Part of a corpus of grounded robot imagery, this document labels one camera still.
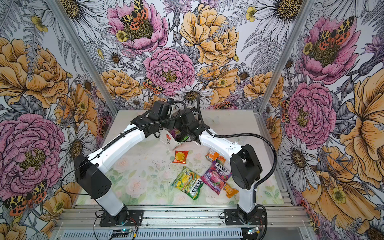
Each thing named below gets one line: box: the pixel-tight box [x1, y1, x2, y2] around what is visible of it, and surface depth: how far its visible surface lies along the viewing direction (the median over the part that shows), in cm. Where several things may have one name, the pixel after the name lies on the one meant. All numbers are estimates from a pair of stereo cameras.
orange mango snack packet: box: [205, 148, 226, 165], surface depth 95 cm
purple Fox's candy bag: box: [200, 161, 232, 196], surface depth 87 cm
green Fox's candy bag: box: [171, 166, 204, 201], surface depth 85 cm
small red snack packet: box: [172, 150, 189, 164], surface depth 96 cm
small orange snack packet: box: [223, 183, 239, 199], surface depth 83 cm
